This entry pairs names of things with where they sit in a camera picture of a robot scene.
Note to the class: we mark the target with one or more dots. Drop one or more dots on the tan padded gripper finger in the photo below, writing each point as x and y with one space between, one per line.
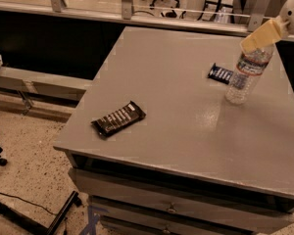
265 35

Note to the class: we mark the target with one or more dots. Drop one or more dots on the clear plastic water bottle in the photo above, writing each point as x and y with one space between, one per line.
247 72

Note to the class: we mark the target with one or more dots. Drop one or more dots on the blue rxbar blueberry bar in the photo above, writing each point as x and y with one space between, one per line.
220 74

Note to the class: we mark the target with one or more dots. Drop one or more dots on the black rxbar chocolate bar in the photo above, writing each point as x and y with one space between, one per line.
118 120

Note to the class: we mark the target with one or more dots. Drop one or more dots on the grey drawer cabinet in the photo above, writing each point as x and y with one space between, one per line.
228 170

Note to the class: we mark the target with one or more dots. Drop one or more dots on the upper drawer knob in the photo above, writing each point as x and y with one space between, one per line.
171 209

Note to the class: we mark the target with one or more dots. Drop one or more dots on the drawer knob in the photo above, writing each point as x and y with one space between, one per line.
171 209
166 231

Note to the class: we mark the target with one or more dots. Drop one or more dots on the lower drawer knob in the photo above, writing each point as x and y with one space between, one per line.
166 231

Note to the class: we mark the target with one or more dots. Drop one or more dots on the grey side bench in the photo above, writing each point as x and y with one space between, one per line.
45 87

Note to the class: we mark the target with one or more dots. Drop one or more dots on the metal railing frame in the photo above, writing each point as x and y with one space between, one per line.
232 17

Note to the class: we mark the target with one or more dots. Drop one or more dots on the black floor stand frame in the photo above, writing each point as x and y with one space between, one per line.
38 220

